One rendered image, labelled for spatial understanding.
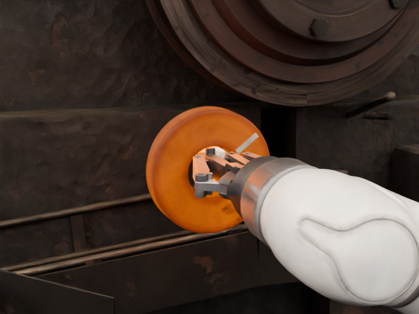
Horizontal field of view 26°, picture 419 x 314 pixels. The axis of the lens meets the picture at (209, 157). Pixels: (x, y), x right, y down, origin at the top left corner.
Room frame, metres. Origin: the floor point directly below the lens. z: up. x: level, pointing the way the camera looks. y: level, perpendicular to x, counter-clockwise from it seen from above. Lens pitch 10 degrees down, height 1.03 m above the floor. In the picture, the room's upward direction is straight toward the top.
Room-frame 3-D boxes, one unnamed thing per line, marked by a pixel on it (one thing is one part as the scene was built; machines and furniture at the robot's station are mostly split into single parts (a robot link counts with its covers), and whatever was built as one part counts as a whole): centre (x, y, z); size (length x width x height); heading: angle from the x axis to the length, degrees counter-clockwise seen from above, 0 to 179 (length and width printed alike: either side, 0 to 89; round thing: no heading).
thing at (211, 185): (0.95, -0.01, 0.84); 0.05 x 0.05 x 0.02; 21
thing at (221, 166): (1.00, -0.02, 0.84); 0.11 x 0.01 x 0.04; 21
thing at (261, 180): (0.88, -0.08, 0.83); 0.09 x 0.06 x 0.09; 110
